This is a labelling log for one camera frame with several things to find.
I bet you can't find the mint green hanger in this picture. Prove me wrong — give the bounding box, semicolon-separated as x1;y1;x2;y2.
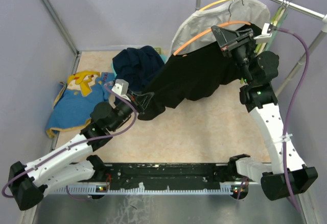
264;8;288;51

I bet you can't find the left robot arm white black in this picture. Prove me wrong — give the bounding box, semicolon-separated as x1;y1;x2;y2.
2;90;154;211

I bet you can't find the black t-shirt white trim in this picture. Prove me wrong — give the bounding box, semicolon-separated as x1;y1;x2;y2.
138;40;241;121

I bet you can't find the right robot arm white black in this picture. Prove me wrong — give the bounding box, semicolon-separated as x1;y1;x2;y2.
212;23;318;201

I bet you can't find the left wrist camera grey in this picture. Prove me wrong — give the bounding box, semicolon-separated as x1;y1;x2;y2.
111;79;129;100

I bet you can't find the cream hanger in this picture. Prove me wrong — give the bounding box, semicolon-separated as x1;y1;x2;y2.
255;7;287;54

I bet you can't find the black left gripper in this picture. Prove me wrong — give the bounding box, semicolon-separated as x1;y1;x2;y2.
109;89;153;131

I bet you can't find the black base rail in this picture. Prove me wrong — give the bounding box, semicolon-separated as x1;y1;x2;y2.
76;162;256;200

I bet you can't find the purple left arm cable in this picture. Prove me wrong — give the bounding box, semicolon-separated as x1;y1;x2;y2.
1;81;138;201

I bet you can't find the metal clothes rack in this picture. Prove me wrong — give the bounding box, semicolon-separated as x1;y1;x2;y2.
195;0;326;96

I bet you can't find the off-white t-shirt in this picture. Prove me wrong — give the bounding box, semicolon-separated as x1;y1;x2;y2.
169;0;270;55

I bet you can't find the blue Pikachu t-shirt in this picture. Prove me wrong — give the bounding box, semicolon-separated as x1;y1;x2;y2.
45;71;115;138

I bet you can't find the dark navy t-shirt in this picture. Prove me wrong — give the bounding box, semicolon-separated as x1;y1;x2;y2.
112;45;165;92

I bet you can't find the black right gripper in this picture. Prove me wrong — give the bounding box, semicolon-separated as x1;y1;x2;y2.
213;26;257;84

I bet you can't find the teal t-shirt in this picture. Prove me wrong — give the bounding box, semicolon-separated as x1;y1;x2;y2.
111;62;117;78

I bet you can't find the orange hanger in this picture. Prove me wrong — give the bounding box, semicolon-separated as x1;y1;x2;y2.
173;0;250;56

